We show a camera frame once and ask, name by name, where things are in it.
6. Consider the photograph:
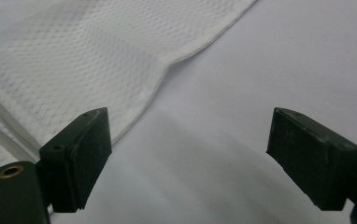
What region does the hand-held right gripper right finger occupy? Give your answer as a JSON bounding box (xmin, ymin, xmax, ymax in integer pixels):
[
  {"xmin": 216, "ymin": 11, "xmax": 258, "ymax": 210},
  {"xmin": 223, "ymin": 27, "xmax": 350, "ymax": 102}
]
[{"xmin": 265, "ymin": 106, "xmax": 357, "ymax": 212}]

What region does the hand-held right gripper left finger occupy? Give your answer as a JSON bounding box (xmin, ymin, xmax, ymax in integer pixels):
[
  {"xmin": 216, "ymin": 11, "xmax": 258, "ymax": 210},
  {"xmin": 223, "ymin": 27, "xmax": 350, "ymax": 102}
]
[{"xmin": 36, "ymin": 106, "xmax": 113, "ymax": 214}]

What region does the white mesh garment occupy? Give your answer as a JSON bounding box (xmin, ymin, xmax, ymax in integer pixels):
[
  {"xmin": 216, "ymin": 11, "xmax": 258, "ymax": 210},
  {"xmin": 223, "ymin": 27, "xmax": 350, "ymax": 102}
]
[{"xmin": 0, "ymin": 0, "xmax": 259, "ymax": 185}]

